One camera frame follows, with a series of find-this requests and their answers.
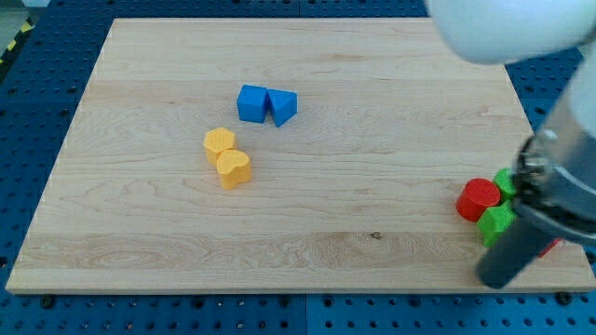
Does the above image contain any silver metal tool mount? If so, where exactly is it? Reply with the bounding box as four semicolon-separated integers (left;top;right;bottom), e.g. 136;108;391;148
513;92;595;246

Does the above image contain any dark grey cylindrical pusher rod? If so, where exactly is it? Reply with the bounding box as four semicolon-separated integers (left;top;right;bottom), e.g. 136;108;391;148
476;216;556;289

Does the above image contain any green block front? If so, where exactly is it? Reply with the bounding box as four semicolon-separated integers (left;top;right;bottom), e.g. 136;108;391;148
477;200;517;248

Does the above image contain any green block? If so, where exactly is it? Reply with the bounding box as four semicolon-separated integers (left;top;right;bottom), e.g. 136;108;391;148
493;167;517;202
477;200;517;248

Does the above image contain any red cylinder block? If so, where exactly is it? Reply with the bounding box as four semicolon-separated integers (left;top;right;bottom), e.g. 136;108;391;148
455;178;501;222

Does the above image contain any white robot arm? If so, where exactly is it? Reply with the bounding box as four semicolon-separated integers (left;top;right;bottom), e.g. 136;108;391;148
426;0;595;288

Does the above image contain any wooden board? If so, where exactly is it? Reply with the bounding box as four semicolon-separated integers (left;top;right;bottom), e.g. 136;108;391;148
5;18;596;296

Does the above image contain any blue triangular prism block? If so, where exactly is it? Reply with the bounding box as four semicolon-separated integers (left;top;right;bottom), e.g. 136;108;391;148
267;89;298;127

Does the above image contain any yellow heart block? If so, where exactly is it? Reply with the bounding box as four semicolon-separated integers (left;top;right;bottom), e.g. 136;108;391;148
216;150;252;190

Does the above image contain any blue cube block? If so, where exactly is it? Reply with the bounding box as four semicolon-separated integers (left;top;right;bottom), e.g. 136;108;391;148
237;85;268;124

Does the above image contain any yellow hexagon block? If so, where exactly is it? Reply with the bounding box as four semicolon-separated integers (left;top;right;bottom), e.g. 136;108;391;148
203;127;237;165

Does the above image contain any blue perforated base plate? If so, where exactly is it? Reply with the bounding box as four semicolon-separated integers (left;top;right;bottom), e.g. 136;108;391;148
1;0;595;334

